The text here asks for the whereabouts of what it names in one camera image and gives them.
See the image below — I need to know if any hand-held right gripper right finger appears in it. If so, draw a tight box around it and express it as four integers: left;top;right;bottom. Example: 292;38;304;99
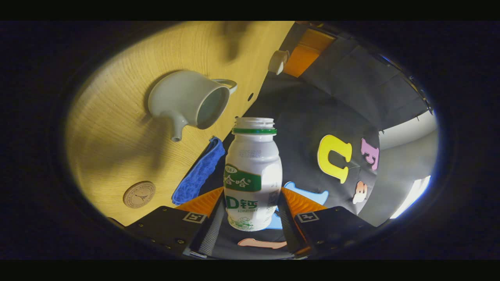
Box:
277;187;377;258

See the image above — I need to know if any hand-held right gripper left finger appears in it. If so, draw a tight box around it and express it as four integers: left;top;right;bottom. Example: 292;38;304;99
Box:
124;187;227;259

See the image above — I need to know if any white teacup lid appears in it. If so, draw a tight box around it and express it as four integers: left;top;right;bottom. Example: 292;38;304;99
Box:
268;50;290;75

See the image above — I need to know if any white green-label water bottle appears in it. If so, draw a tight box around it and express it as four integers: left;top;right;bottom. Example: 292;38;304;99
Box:
223;117;283;231

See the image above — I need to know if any round wooden coaster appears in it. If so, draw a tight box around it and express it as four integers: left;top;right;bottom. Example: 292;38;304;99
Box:
123;181;156;209

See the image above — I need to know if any white ceramic teacup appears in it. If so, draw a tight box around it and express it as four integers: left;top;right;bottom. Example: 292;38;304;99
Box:
147;70;238;142

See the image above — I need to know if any blue towel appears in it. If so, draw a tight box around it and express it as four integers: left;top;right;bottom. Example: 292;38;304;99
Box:
172;136;226;206

